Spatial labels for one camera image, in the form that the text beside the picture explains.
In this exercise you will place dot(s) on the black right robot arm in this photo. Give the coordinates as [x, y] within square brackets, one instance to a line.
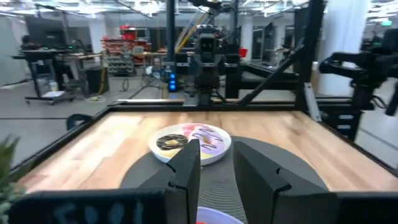
[231, 74]

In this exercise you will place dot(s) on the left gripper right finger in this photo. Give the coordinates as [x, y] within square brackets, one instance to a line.
[264, 186]

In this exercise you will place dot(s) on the black background robot arm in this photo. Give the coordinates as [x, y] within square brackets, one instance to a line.
[360, 71]

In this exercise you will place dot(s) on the pink frosted donut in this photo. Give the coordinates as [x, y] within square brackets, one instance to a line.
[191, 129]

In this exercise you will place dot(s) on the white pillar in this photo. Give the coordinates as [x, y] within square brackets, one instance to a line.
[345, 46]

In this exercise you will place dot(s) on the round grey woven mat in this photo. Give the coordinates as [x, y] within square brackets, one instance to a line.
[217, 183]

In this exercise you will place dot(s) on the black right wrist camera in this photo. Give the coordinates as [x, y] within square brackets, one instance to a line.
[207, 43]

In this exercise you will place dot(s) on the black waste bin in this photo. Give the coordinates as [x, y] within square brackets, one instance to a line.
[97, 79]

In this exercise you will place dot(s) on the blue-lit device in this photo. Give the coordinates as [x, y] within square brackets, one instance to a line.
[172, 81]

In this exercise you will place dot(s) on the red storage shelf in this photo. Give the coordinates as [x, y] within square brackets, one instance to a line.
[124, 46]

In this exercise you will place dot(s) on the lilac plate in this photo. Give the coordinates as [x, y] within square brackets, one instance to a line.
[217, 217]

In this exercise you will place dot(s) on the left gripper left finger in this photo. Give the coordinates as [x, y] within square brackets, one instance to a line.
[183, 186]

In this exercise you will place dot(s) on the white plate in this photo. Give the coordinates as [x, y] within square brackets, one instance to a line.
[158, 151]

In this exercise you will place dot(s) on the black computer monitor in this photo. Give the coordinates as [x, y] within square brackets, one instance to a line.
[46, 32]

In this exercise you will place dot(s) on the chocolate frosted donut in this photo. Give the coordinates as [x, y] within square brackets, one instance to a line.
[171, 142]

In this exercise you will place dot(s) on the black aluminium table frame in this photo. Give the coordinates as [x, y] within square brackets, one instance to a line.
[202, 107]

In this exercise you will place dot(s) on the green potted plant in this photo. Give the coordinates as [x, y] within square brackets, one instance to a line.
[7, 174]

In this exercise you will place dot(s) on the black office desk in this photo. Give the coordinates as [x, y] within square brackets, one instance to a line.
[43, 56]

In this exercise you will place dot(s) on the lilac frosted donut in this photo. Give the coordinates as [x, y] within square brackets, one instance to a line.
[214, 141]

